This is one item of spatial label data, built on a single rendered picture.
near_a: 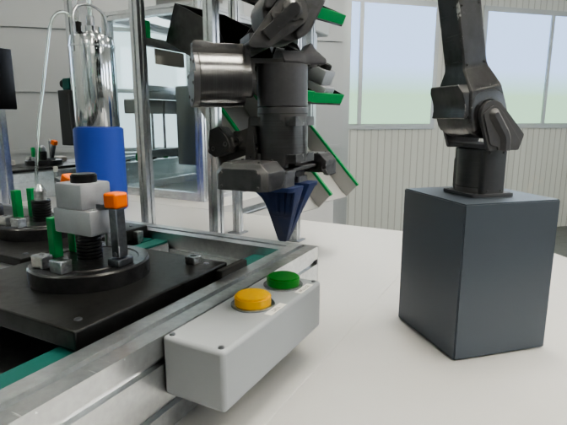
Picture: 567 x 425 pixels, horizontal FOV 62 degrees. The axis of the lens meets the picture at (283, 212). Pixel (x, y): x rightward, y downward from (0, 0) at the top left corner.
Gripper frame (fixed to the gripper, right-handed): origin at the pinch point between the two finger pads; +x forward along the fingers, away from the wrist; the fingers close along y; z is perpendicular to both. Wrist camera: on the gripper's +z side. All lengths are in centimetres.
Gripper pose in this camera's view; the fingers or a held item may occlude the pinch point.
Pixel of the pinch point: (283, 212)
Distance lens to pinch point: 55.9
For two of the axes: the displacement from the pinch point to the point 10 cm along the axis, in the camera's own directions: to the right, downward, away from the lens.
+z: -8.8, -0.8, 4.6
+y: -4.7, 1.8, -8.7
